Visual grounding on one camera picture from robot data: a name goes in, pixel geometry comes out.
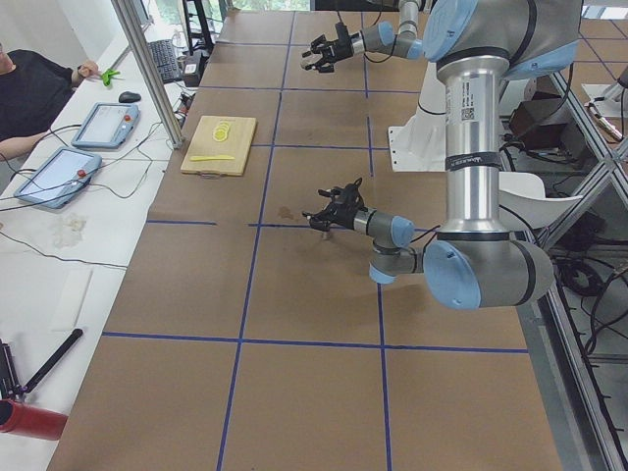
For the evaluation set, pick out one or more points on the black handled tool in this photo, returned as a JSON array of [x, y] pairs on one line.
[[48, 365]]

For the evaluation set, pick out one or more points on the red cylinder bottle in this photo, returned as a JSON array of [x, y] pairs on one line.
[[29, 421]]

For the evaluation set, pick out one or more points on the bamboo cutting board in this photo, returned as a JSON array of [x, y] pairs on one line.
[[237, 144]]

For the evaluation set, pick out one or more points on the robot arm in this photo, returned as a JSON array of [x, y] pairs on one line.
[[377, 42], [473, 262]]

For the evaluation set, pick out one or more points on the blue teach pendant near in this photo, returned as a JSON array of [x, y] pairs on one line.
[[60, 178]]

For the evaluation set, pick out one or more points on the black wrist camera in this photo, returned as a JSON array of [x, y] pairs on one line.
[[352, 197]]

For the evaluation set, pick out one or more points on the person in dark clothes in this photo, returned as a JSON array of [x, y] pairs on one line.
[[34, 91]]

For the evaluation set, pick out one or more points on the white plastic chair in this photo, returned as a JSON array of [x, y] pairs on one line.
[[524, 193]]

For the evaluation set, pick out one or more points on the yellow plastic knife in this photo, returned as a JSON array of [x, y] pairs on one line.
[[217, 157]]

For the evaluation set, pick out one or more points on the blue teach pendant far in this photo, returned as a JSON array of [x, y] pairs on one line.
[[107, 126]]

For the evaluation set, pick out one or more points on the black computer mouse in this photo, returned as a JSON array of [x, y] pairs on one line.
[[128, 97]]

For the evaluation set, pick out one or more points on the green plastic clamp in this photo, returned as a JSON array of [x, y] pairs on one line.
[[108, 76]]

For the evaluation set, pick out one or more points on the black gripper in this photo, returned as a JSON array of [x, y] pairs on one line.
[[344, 47], [346, 218]]

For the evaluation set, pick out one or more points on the aluminium frame post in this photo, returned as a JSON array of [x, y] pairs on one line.
[[130, 24]]

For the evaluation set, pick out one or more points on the blue teach pendant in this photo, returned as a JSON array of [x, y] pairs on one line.
[[60, 178], [107, 126]]

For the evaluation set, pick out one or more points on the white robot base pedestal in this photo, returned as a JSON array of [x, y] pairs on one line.
[[419, 146]]

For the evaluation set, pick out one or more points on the black keyboard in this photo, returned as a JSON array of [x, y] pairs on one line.
[[164, 57]]

